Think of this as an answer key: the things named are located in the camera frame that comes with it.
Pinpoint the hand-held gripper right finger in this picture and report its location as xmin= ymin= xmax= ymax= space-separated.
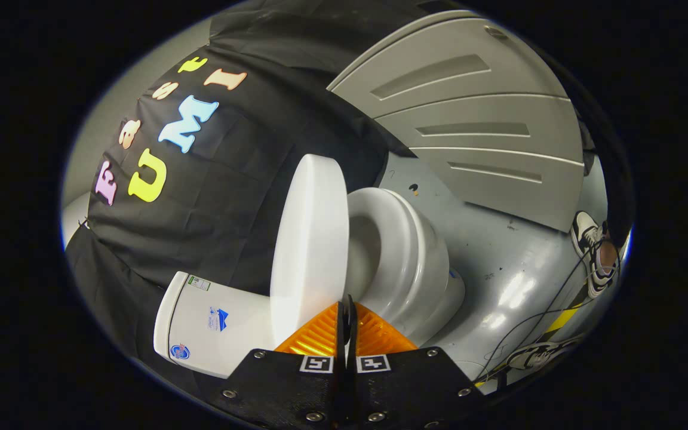
xmin=348 ymin=296 xmax=488 ymax=428

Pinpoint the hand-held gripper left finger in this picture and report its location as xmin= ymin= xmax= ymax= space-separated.
xmin=210 ymin=296 xmax=349 ymax=428

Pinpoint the white toilet lid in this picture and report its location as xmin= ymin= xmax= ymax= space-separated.
xmin=269 ymin=154 xmax=349 ymax=347

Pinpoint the white toilet tank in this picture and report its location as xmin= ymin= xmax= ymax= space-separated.
xmin=153 ymin=271 xmax=279 ymax=380

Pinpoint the white toilet bowl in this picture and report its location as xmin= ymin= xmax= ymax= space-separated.
xmin=344 ymin=187 xmax=466 ymax=347

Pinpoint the person's white black shoe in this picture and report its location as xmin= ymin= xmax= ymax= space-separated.
xmin=570 ymin=210 xmax=619 ymax=299
xmin=506 ymin=339 xmax=585 ymax=372

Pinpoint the black backdrop cloth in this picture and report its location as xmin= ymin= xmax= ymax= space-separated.
xmin=64 ymin=0 xmax=440 ymax=383

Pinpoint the person's leg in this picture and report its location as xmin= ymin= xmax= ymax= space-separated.
xmin=595 ymin=179 xmax=634 ymax=278

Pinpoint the grey drawer cabinet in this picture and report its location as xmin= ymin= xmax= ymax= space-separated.
xmin=327 ymin=9 xmax=586 ymax=232

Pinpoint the thin black cable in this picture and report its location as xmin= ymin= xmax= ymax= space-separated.
xmin=474 ymin=239 xmax=610 ymax=386

